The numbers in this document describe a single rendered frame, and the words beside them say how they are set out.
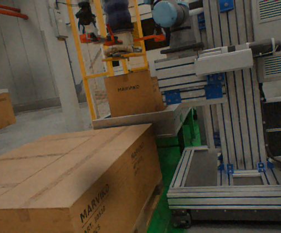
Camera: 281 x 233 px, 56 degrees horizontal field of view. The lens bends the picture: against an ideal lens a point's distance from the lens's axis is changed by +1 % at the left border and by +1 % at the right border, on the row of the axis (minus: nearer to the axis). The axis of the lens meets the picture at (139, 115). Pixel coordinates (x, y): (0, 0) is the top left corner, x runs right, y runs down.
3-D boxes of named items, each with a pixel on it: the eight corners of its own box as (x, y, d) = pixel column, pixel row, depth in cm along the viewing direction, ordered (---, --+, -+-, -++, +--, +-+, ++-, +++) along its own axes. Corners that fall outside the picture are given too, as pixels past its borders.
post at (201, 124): (203, 155, 266) (188, 56, 250) (209, 155, 264) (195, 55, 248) (202, 157, 260) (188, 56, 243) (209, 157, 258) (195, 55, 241)
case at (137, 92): (132, 110, 284) (125, 73, 278) (168, 105, 272) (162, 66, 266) (112, 123, 228) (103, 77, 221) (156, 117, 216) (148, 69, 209)
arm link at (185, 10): (194, 26, 148) (191, 1, 146) (185, 25, 137) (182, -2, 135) (174, 31, 155) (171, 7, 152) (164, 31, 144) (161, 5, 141)
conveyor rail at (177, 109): (195, 95, 425) (193, 83, 422) (198, 94, 424) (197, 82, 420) (170, 135, 209) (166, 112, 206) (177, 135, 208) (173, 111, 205)
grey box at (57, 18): (65, 38, 308) (59, 11, 303) (69, 37, 306) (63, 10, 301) (55, 37, 289) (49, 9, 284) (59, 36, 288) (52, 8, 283)
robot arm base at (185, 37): (197, 44, 153) (195, 26, 151) (195, 43, 139) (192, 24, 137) (172, 49, 158) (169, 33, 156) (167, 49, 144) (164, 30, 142)
